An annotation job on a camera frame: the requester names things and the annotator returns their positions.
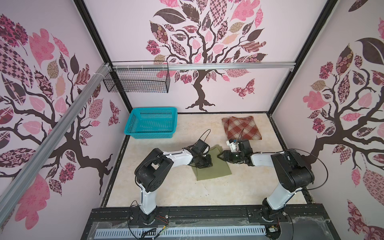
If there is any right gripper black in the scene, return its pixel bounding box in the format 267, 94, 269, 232
217, 151, 244, 163

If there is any olive green skirt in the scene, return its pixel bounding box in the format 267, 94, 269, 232
192, 145, 232, 181

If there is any red plaid skirt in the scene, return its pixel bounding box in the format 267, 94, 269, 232
222, 116, 262, 141

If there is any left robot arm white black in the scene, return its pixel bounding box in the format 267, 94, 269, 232
135, 140, 213, 216

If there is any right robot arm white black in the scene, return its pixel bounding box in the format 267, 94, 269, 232
218, 140, 315, 222

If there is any teal plastic basket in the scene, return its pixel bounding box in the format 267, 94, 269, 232
124, 107, 178, 139

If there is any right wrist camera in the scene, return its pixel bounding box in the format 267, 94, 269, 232
226, 139, 239, 152

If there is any white slotted cable duct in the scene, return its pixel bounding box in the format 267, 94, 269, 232
94, 226, 266, 240

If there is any black wire basket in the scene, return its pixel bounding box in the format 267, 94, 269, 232
104, 60, 171, 93

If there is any aluminium rail back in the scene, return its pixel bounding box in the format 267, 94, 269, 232
113, 62, 296, 71

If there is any aluminium rail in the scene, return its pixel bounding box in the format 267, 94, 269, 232
1, 63, 111, 224
113, 62, 296, 71

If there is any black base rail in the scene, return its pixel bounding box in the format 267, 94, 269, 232
82, 204, 339, 240

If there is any aluminium rail left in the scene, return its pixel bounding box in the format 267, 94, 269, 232
1, 63, 111, 224

